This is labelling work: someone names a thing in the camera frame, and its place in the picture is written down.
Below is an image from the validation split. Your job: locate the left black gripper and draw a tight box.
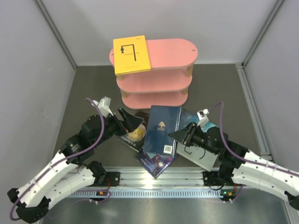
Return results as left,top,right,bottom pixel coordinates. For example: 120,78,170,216
93,107,144,148

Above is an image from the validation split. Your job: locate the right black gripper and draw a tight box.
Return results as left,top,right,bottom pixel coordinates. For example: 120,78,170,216
169,121,219,155

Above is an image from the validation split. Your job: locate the black moon cover book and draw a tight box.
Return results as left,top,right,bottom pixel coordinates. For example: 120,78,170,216
116,111,150,152

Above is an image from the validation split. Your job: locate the teal ocean cover book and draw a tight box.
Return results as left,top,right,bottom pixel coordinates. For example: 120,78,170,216
178,109,217,133

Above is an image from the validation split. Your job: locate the navy blue book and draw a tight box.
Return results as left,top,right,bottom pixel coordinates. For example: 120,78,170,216
143,105,182,158

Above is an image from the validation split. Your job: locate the yellow book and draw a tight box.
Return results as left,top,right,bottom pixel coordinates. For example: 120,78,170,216
113,35,151,76

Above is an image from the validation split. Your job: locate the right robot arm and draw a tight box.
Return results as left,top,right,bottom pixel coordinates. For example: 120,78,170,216
169,122,299,210

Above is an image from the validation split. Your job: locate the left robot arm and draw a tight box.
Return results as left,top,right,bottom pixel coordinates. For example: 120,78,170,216
7,108,144,224

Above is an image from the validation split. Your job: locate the grey white book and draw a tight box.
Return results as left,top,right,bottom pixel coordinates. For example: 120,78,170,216
176,143,218,171

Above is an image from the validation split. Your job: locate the purple Robinson Crusoe book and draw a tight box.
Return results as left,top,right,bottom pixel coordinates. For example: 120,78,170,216
136,152,177,179

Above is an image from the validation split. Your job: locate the pink three-tier shelf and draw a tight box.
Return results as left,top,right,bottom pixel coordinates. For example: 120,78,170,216
109,38,198,110

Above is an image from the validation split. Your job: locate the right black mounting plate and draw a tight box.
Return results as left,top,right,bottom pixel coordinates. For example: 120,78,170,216
202,171,227,187

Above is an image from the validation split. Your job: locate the black mounting plate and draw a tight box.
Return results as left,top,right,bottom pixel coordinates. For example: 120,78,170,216
101,172,121,187
202,171,227,187

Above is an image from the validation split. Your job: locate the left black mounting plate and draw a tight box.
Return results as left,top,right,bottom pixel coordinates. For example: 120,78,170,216
101,172,121,187

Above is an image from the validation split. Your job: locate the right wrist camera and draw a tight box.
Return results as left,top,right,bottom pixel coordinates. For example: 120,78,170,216
197,109,209,127

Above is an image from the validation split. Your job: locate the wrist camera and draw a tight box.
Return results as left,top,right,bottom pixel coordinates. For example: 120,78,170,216
197,109,209,127
92,97,114,118

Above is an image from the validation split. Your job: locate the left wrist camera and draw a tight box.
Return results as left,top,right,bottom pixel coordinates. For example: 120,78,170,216
92,97,114,118

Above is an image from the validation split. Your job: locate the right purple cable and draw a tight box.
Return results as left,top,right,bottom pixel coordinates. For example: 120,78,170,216
205,101,299,203

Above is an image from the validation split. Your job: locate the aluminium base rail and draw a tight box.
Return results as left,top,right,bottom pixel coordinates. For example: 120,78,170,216
37,166,292,199

